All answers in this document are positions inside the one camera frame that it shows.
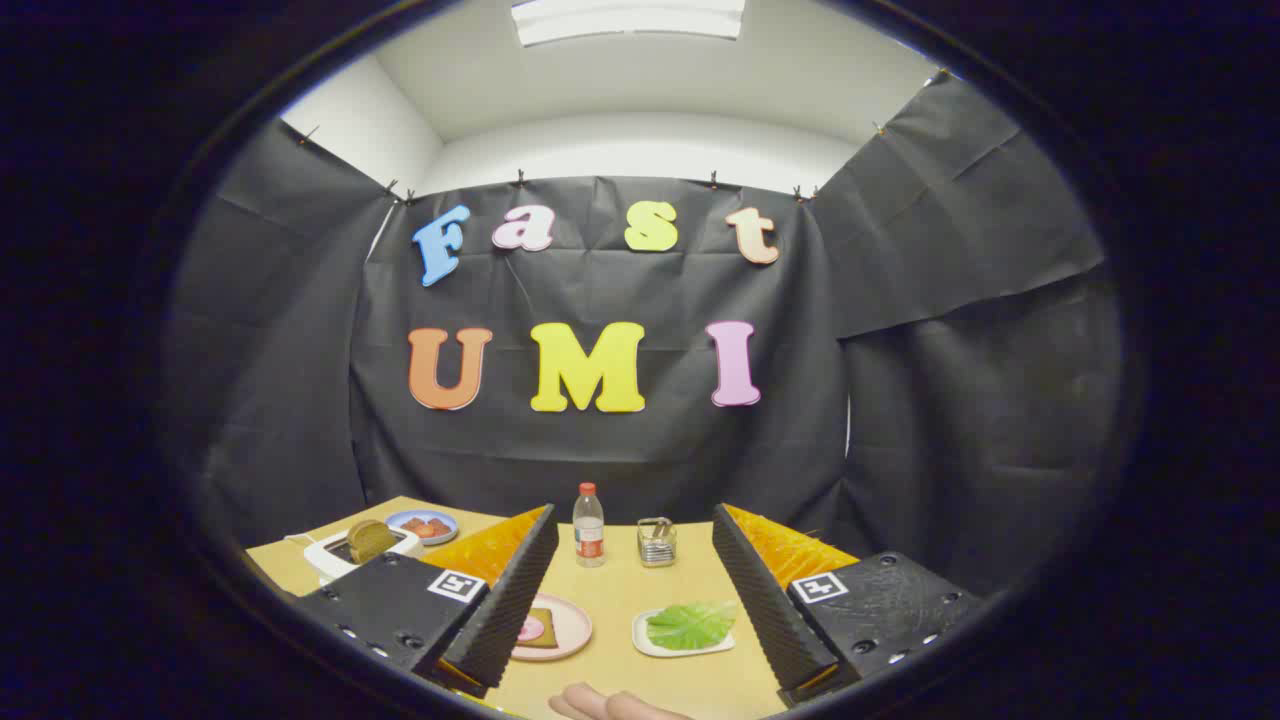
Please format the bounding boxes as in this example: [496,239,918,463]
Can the metal wire utensil holder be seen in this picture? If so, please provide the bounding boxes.
[637,516,678,569]

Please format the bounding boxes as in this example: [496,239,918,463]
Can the pink round plate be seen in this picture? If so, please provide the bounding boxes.
[510,593,593,663]

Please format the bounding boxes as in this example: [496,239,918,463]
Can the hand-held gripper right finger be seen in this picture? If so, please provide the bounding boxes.
[711,503,987,707]

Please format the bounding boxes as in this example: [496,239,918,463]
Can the clear plastic water bottle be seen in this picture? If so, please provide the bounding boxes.
[573,482,606,569]

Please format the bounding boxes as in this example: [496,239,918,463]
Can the white square plate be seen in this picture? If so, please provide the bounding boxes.
[631,605,738,659]

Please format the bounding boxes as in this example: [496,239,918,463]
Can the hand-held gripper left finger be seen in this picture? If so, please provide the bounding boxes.
[293,504,560,699]

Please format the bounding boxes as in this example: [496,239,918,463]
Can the green lettuce leaf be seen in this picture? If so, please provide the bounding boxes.
[646,601,739,652]

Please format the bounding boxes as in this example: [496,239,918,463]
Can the blue round plate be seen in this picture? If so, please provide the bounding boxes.
[385,509,460,546]

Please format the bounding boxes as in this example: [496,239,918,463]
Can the ceiling light panel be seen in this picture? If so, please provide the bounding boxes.
[511,0,747,48]

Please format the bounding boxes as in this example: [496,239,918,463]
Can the black backdrop cloth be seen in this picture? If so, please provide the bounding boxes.
[165,72,1126,601]

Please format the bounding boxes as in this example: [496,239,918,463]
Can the white toaster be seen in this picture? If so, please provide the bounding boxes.
[303,525,423,586]

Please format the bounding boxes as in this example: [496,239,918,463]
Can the brown toast slice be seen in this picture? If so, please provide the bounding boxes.
[346,519,399,564]

